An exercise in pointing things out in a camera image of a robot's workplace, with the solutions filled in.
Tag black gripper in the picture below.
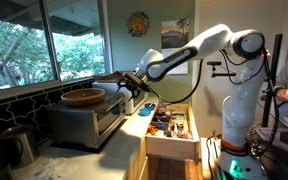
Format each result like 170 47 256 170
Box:
116 71 151 101

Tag grey microwave oven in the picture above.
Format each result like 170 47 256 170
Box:
45 91 128 150

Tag open wooden tool drawer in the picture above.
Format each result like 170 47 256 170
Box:
144 102 201 163

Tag person's hand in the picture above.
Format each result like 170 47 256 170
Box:
276 87 288 103

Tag white boxy kitchen appliance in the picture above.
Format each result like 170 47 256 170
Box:
91 80 150 116

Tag brown wooden tray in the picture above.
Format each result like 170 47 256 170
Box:
93 70 125 84

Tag dark blue bowl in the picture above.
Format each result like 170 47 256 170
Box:
144 102 157 111

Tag light blue bowl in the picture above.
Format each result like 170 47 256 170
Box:
138 107 153 117

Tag brown wicker basket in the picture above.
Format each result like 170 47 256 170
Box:
60 87 107 108

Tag orange tool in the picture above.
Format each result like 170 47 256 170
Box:
146 124 158 136

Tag metal pitcher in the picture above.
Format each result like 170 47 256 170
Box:
0 124 40 168

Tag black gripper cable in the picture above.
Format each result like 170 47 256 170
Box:
148 58 205 105

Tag sun shaped wall decoration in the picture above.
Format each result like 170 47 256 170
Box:
127 11 151 38

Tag landscape wall calendar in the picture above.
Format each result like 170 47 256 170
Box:
160 18 190 76

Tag large window with frame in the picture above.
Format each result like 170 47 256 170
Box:
0 0 114 95

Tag black floor cables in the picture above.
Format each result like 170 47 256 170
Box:
205 133 224 180

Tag black camera stand pole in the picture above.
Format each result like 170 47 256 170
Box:
261 33 284 128

